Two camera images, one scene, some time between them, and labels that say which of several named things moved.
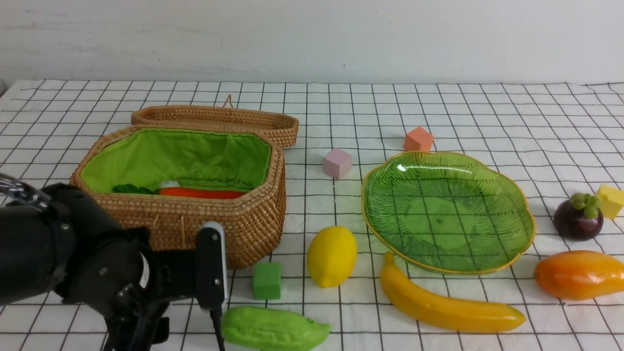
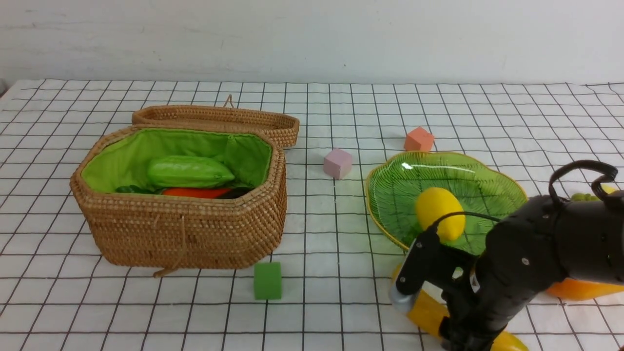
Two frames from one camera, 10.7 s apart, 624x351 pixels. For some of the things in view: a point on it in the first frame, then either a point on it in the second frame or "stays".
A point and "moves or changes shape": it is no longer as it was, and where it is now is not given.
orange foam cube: x=418 y=140 stays
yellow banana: x=446 y=315 moves or changes shape
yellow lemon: x=331 y=256 → x=435 y=203
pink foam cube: x=337 y=163 stays
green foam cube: x=267 y=280 stays
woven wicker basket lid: x=285 y=126 stays
